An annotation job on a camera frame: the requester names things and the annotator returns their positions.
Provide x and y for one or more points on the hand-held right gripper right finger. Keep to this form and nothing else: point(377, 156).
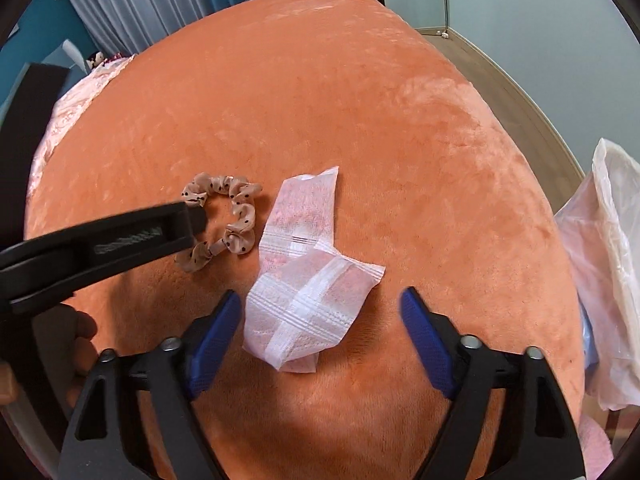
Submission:
point(425, 340)

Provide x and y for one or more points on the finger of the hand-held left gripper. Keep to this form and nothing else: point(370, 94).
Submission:
point(125, 245)

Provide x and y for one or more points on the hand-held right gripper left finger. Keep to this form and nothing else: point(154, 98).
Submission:
point(215, 340)

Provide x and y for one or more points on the white sheer ribbon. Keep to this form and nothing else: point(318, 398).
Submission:
point(300, 310)

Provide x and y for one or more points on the beige dotted scrunchie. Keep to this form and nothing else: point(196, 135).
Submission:
point(240, 210)

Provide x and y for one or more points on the white plastic bag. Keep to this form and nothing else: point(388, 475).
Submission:
point(610, 260)

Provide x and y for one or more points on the person's left hand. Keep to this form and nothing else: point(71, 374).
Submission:
point(82, 330)

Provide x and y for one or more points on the pink lace cloth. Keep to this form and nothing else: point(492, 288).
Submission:
point(75, 105)

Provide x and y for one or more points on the pink white wrapper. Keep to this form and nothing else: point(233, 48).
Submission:
point(305, 205)

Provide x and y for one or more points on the pink fluffy clothing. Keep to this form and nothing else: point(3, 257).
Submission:
point(597, 450)

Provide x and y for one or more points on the orange plush blanket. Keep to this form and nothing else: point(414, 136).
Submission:
point(375, 110)

